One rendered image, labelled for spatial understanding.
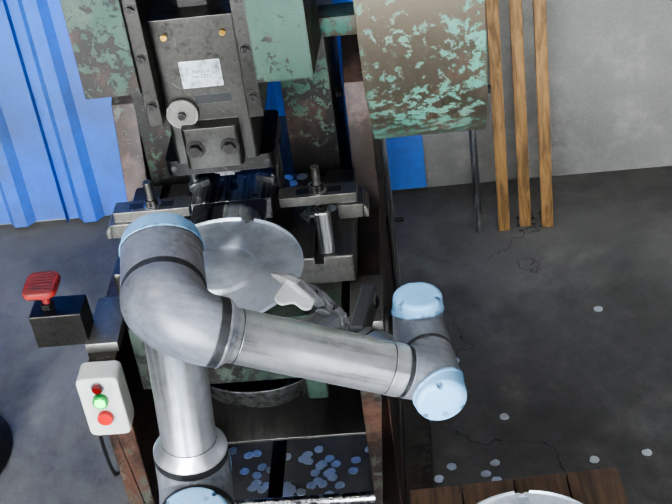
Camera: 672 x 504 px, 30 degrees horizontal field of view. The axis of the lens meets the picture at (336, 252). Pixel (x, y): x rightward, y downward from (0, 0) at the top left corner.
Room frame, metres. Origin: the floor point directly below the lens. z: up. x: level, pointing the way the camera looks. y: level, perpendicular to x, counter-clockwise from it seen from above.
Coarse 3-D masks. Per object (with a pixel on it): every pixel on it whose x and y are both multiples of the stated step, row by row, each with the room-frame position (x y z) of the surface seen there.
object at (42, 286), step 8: (40, 272) 1.86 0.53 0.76; (48, 272) 1.86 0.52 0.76; (56, 272) 1.86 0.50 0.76; (32, 280) 1.84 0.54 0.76; (40, 280) 1.84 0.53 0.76; (48, 280) 1.83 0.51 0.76; (56, 280) 1.83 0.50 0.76; (24, 288) 1.82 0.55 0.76; (32, 288) 1.82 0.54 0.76; (40, 288) 1.81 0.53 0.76; (48, 288) 1.81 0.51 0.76; (56, 288) 1.82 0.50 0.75; (24, 296) 1.80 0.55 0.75; (32, 296) 1.80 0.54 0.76; (40, 296) 1.80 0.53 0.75; (48, 296) 1.80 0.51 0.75
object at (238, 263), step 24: (216, 240) 1.85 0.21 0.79; (240, 240) 1.84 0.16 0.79; (264, 240) 1.83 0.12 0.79; (288, 240) 1.81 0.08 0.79; (216, 264) 1.77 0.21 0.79; (240, 264) 1.76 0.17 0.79; (264, 264) 1.76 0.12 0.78; (288, 264) 1.75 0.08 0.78; (216, 288) 1.70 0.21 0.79; (240, 288) 1.70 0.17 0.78; (264, 288) 1.69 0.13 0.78
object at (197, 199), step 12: (216, 180) 2.06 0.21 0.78; (228, 180) 2.05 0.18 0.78; (240, 180) 2.05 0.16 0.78; (252, 180) 2.04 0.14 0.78; (204, 192) 2.02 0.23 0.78; (216, 192) 2.02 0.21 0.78; (228, 192) 2.01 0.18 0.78; (240, 192) 2.00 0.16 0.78; (252, 192) 2.00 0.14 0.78; (264, 192) 1.99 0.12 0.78; (192, 204) 1.99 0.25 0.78
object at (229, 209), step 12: (204, 204) 1.98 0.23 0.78; (216, 204) 1.98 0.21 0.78; (228, 204) 1.96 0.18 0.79; (240, 204) 1.96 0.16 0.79; (252, 204) 1.96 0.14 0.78; (264, 204) 1.95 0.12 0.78; (192, 216) 1.95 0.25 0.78; (204, 216) 1.93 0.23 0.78; (216, 216) 1.93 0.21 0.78; (228, 216) 1.92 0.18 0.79; (240, 216) 1.92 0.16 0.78; (252, 216) 1.91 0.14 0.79; (264, 216) 1.91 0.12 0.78
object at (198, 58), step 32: (160, 0) 2.03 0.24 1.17; (192, 0) 1.99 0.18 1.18; (224, 0) 1.99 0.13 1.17; (160, 32) 1.95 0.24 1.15; (192, 32) 1.95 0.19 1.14; (224, 32) 1.93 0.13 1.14; (160, 64) 1.95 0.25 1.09; (192, 64) 1.95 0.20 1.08; (224, 64) 1.94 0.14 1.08; (192, 96) 1.95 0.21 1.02; (224, 96) 1.94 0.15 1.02; (192, 128) 1.92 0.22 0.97; (224, 128) 1.91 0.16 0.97; (256, 128) 1.96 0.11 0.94; (192, 160) 1.92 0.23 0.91; (224, 160) 1.91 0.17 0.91
